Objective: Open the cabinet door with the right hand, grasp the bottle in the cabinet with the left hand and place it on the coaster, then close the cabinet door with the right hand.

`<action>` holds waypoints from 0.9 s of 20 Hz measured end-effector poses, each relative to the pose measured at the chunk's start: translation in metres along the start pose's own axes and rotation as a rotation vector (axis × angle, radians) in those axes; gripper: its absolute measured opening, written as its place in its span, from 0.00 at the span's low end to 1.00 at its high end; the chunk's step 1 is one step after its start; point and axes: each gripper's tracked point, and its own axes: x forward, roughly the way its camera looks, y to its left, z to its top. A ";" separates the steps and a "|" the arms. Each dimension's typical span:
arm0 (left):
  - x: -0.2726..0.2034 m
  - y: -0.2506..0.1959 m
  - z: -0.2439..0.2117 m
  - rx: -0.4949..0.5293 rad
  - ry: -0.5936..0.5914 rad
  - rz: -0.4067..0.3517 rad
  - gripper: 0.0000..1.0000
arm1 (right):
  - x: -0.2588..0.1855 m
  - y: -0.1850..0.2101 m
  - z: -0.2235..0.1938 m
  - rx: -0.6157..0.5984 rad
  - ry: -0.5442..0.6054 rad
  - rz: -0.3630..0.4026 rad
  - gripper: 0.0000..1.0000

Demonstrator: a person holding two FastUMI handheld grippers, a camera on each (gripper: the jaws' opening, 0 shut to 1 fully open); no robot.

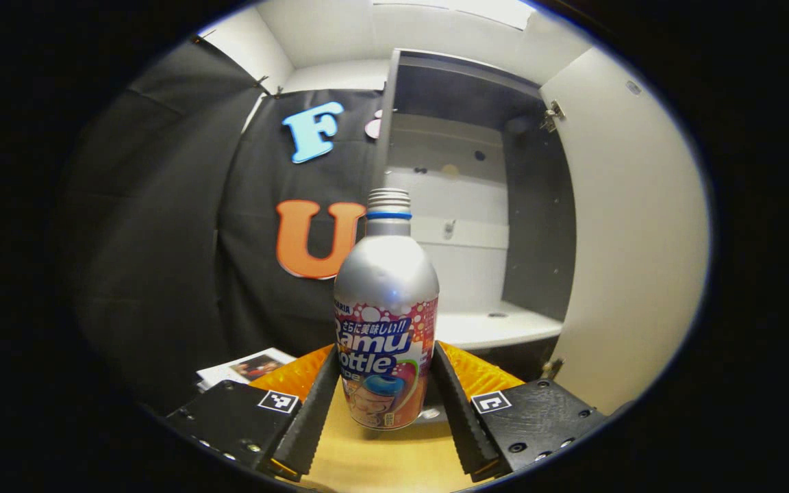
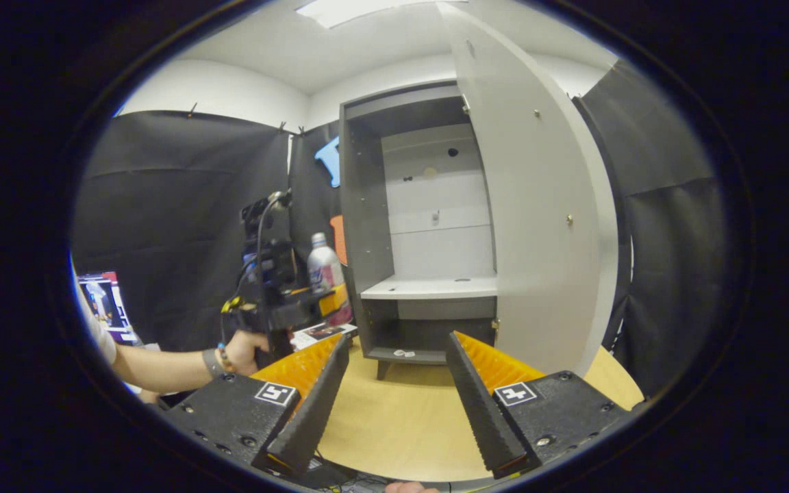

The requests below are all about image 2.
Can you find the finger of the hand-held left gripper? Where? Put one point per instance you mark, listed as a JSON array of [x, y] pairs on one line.
[[334, 301]]

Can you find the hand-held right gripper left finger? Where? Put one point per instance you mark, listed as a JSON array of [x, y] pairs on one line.
[[312, 418]]

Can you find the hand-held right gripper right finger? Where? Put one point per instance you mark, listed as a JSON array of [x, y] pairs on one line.
[[480, 418]]

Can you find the silver bottle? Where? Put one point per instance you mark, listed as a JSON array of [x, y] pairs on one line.
[[324, 270]]

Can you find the dark grey cabinet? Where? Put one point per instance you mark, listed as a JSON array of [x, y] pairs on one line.
[[367, 205]]

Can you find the beige cabinet door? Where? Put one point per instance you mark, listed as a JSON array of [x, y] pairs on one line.
[[538, 239]]

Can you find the white cabinet shelf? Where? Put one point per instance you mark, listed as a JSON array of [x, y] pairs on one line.
[[429, 287]]

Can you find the black backdrop cloth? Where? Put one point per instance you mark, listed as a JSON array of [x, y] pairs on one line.
[[182, 226]]

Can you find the grey wristband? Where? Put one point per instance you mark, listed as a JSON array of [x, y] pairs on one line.
[[212, 363]]

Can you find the computer monitor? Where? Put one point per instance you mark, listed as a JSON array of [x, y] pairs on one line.
[[110, 305]]

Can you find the large ceiling light panel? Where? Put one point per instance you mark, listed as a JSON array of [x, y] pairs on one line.
[[346, 10]]

